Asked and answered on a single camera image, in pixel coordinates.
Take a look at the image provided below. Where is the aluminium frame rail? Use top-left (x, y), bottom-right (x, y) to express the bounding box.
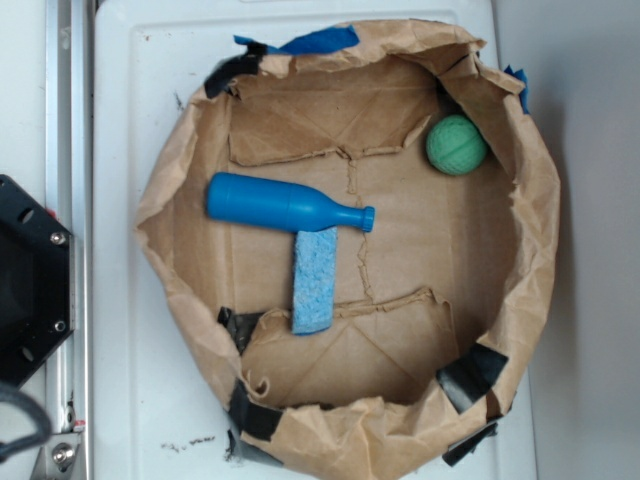
top-left (45, 1), bottom-right (96, 479)

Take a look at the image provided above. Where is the white cutting board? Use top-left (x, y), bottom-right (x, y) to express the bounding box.
top-left (89, 1), bottom-right (508, 479)

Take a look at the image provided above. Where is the blue sponge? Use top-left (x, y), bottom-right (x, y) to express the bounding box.
top-left (292, 227), bottom-right (338, 336)

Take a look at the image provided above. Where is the blue plastic bottle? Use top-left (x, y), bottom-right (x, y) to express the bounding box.
top-left (206, 172), bottom-right (375, 233)

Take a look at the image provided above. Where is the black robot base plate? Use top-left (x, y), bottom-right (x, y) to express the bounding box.
top-left (1, 175), bottom-right (72, 388)

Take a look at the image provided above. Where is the green textured ball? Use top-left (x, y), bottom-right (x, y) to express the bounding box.
top-left (426, 115), bottom-right (489, 176)

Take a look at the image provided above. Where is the metal corner bracket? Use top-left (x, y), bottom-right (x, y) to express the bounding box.
top-left (30, 432), bottom-right (85, 480)

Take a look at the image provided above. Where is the brown paper bag tray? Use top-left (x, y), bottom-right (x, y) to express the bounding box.
top-left (135, 20), bottom-right (560, 479)

